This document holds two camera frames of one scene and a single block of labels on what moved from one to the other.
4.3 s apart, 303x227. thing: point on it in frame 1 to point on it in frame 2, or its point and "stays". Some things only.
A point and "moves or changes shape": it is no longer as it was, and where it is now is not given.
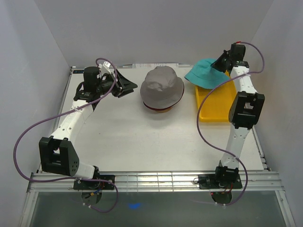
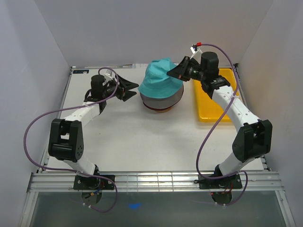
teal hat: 205,76 moves or changes shape
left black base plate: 95,185 stays
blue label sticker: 78,71 stays
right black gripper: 216,65 to 179,72
